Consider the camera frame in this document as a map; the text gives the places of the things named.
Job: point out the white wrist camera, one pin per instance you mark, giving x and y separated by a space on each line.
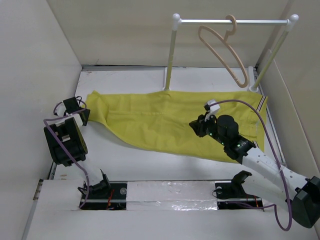
212 108
59 110

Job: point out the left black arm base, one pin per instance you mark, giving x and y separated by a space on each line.
112 195

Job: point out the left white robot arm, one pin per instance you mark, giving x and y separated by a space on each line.
67 146

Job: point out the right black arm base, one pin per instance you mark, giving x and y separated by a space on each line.
230 194

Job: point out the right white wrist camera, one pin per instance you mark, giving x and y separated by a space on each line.
212 108

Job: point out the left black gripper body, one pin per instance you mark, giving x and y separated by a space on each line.
86 112

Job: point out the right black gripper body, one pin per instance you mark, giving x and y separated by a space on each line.
209 127

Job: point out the silver tape strip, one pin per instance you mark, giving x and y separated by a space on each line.
171 196

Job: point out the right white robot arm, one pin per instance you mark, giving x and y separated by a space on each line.
292 189

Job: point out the white clothes rack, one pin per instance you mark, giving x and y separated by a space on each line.
229 19

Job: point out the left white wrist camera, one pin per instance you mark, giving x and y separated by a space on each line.
59 110

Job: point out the yellow-green trousers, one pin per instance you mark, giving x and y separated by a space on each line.
160 121

